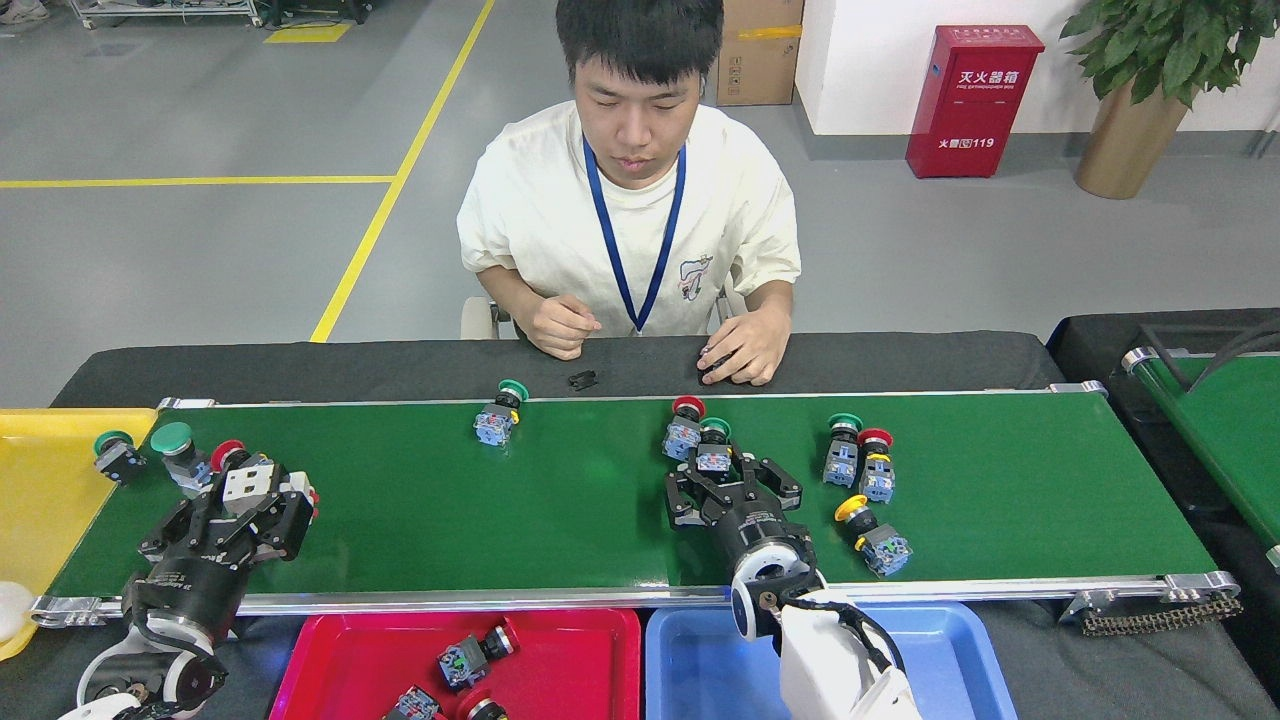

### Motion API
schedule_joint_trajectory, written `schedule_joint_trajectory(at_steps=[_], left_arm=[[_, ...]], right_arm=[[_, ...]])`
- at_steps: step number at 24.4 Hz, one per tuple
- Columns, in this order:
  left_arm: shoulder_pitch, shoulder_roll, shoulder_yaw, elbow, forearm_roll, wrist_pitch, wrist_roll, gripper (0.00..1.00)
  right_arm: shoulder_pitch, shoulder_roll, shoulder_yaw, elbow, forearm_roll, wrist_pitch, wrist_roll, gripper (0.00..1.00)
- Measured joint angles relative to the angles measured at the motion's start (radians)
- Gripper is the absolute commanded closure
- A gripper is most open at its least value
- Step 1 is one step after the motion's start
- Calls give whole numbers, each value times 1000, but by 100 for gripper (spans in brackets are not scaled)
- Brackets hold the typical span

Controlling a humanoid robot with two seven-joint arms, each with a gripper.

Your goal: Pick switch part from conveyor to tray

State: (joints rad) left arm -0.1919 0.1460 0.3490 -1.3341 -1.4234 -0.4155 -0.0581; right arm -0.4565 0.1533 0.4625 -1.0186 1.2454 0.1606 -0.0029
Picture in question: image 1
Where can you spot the red push button switch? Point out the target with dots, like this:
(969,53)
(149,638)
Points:
(487,712)
(227,455)
(877,482)
(682,440)

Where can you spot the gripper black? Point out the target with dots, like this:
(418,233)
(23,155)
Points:
(755,525)
(195,590)

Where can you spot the black machine base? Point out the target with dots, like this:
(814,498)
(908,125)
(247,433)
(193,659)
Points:
(320,8)

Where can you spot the white circuit breaker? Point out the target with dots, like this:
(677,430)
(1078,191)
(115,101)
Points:
(255,487)

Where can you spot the blue plastic tray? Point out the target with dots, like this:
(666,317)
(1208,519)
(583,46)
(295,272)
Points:
(700,670)

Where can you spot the red mushroom button switch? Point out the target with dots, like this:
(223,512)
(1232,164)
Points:
(415,705)

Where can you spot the green plant in gold pot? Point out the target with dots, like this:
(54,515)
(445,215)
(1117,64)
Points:
(1130,140)

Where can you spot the yellow plastic bin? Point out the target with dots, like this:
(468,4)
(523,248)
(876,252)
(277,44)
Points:
(50,500)

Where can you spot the small black plastic clip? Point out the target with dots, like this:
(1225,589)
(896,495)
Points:
(582,379)

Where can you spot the metal wheeled cart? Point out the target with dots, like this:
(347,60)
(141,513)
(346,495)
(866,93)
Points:
(160,10)

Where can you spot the red fire extinguisher cabinet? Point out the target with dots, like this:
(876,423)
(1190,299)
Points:
(975,110)

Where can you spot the person's left hand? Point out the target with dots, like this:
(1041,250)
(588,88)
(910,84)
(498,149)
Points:
(750,345)

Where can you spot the green conveyor belt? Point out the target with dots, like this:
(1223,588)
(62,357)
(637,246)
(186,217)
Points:
(500,520)
(1230,440)

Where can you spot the person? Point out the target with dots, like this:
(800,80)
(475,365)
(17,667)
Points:
(540,220)

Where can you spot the person's right hand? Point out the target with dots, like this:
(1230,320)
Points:
(560,325)

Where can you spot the cardboard box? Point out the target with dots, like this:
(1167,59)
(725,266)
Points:
(760,50)

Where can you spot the red plastic tray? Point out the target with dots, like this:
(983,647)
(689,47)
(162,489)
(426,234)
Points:
(340,660)

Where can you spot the yellow push button switch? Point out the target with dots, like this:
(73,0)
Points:
(885,552)

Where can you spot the black silver push button switch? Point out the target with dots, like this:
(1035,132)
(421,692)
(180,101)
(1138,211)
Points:
(462,665)

